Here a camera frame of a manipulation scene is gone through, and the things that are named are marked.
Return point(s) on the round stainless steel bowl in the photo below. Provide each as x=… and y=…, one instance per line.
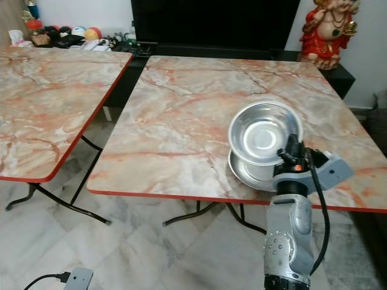
x=261, y=134

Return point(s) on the round stainless steel plate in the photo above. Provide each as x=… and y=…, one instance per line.
x=245, y=174

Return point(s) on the marble folding table holding dishes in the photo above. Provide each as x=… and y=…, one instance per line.
x=187, y=121

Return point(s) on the red and gold figurine statue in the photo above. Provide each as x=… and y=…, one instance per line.
x=326, y=36

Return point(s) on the marble folding table red edge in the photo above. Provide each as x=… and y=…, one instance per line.
x=54, y=103

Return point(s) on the black flat screen television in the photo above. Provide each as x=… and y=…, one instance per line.
x=214, y=21

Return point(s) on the brown wooden cabinet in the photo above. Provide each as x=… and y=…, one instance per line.
x=12, y=18

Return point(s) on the jar with red lid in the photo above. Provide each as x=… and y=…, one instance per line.
x=36, y=33

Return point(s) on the black plush toy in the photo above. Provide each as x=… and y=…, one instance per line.
x=65, y=39

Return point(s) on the blue bottle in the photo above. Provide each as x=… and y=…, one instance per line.
x=33, y=9

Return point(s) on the white and blue ball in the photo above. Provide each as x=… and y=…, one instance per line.
x=78, y=30

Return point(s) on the orange and yellow ball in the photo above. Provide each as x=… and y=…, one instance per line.
x=92, y=34

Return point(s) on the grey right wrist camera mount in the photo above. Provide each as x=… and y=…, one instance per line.
x=332, y=168

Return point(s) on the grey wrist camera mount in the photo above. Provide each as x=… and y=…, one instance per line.
x=332, y=168
x=80, y=280

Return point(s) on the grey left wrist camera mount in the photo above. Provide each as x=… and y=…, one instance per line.
x=80, y=280

